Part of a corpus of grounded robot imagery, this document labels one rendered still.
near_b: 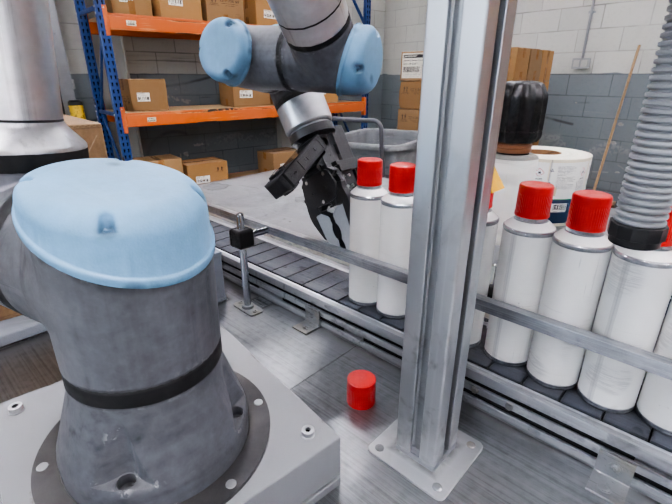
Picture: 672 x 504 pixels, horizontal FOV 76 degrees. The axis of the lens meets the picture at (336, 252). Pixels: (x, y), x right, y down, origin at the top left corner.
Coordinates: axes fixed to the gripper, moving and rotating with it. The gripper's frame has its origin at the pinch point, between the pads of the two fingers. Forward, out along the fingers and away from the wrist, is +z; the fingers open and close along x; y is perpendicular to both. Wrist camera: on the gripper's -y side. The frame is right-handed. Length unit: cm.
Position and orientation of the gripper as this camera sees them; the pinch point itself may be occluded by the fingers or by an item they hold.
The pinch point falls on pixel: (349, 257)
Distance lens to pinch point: 64.3
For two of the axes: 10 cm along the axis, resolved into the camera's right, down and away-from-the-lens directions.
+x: -6.4, 2.4, 7.3
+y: 6.8, -2.8, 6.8
